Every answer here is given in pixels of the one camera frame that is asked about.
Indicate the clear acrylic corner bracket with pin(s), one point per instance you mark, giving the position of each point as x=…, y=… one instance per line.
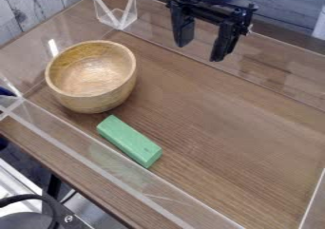
x=116, y=18

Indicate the green rectangular block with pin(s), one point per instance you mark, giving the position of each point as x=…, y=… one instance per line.
x=134, y=144

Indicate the black metal bracket with screw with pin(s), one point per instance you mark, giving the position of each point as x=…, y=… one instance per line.
x=62, y=217

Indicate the clear acrylic front barrier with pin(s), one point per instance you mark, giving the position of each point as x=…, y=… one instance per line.
x=142, y=199

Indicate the brown wooden bowl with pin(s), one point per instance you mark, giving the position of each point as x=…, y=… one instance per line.
x=92, y=76

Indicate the black table leg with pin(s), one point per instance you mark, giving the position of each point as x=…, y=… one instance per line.
x=54, y=186

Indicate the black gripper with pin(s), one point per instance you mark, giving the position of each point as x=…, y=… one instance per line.
x=225, y=13

